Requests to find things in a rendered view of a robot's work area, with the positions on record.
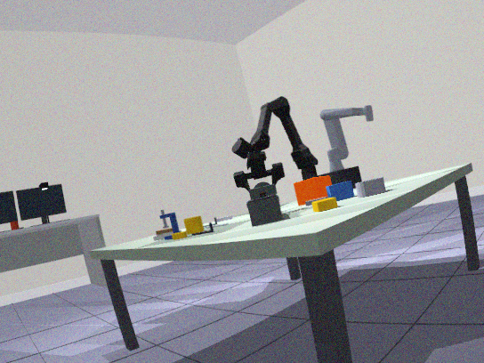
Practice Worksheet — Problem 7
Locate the yellow block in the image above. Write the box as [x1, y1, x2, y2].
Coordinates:
[183, 216, 204, 235]
[312, 198, 338, 212]

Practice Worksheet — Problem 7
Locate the blue block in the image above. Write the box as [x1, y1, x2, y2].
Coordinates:
[326, 181, 355, 201]

